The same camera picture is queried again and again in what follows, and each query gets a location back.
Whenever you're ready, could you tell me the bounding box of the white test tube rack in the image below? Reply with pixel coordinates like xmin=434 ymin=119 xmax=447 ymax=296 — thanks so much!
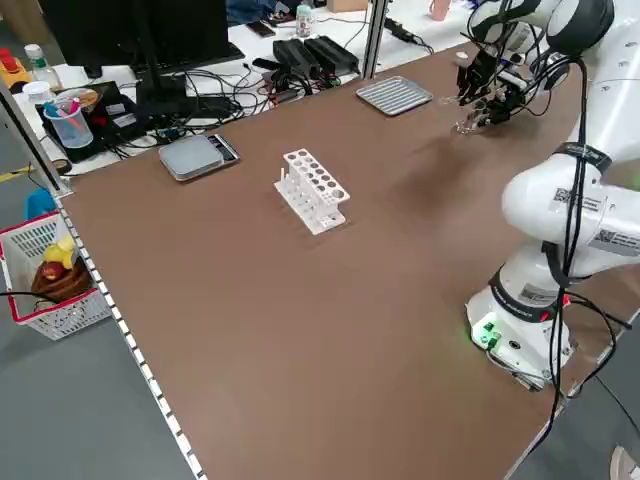
xmin=273 ymin=147 xmax=351 ymax=236

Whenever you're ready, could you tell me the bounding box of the jar with white lid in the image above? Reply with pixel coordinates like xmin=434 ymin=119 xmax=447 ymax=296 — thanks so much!
xmin=21 ymin=81 xmax=52 ymax=104

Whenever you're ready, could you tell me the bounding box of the yellow fruit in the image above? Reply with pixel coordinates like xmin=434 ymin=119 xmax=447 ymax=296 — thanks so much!
xmin=43 ymin=237 xmax=77 ymax=266

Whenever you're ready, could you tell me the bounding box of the brown wooden bowl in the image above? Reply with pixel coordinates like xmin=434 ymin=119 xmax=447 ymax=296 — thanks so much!
xmin=29 ymin=257 xmax=97 ymax=305

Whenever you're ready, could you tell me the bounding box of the aluminium frame post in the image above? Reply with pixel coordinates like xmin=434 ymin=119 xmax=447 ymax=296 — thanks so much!
xmin=360 ymin=0 xmax=390 ymax=81
xmin=0 ymin=79 xmax=74 ymax=197

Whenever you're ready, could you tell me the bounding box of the clear cup with pens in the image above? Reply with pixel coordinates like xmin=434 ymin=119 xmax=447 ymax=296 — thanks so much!
xmin=42 ymin=97 xmax=95 ymax=150

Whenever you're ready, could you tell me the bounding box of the clear bottle with white cap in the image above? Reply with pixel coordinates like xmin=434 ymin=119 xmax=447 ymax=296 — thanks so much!
xmin=22 ymin=43 xmax=57 ymax=94

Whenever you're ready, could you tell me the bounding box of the black arm foot cable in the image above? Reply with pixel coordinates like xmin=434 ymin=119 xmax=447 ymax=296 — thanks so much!
xmin=499 ymin=287 xmax=640 ymax=480

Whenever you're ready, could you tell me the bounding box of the thin black cable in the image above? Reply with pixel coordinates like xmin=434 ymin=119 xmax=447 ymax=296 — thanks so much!
xmin=0 ymin=289 xmax=56 ymax=304

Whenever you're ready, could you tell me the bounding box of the blue plastic object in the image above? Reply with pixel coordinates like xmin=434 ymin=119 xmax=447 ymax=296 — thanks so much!
xmin=24 ymin=187 xmax=59 ymax=221

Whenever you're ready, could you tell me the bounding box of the ribbed metal tray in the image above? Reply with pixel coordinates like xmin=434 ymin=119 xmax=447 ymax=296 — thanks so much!
xmin=355 ymin=75 xmax=434 ymax=118

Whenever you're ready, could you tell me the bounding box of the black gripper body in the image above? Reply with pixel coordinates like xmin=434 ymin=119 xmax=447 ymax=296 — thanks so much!
xmin=467 ymin=42 xmax=503 ymax=86
xmin=488 ymin=84 xmax=527 ymax=126

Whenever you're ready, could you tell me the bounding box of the black flat box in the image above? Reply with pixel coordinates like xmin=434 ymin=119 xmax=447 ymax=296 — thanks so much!
xmin=37 ymin=81 xmax=151 ymax=164

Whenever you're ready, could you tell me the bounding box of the clear glass beaker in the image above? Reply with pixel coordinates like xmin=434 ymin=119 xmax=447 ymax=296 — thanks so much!
xmin=452 ymin=102 xmax=489 ymax=137

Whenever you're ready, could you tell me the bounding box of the white slotted edge strip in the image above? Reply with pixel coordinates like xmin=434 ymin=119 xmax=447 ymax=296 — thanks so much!
xmin=55 ymin=193 xmax=210 ymax=480

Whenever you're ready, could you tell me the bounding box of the red and yellow toy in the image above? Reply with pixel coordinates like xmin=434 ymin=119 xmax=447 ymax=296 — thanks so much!
xmin=0 ymin=47 xmax=32 ymax=94

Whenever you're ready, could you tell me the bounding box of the silver digital scale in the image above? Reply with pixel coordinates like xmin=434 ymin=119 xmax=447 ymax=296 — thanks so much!
xmin=158 ymin=132 xmax=241 ymax=183

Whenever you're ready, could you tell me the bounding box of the white basket with red rim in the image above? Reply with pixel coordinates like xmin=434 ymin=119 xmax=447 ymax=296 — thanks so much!
xmin=0 ymin=209 xmax=114 ymax=342

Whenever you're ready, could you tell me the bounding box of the black monitor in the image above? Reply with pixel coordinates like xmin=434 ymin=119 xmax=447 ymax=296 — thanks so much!
xmin=38 ymin=0 xmax=246 ymax=79

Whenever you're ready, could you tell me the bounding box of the bottle with green cap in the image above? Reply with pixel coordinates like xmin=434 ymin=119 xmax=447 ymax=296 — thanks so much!
xmin=294 ymin=2 xmax=316 ymax=40

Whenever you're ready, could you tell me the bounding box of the long black power supply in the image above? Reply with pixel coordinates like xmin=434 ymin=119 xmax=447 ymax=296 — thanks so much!
xmin=272 ymin=38 xmax=321 ymax=81
xmin=303 ymin=34 xmax=361 ymax=72

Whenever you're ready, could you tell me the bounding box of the black monitor stand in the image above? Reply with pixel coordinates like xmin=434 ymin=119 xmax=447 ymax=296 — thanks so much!
xmin=130 ymin=0 xmax=189 ymax=119

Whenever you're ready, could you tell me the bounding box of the white side table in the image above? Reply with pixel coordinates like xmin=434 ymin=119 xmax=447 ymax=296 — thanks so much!
xmin=227 ymin=0 xmax=520 ymax=84

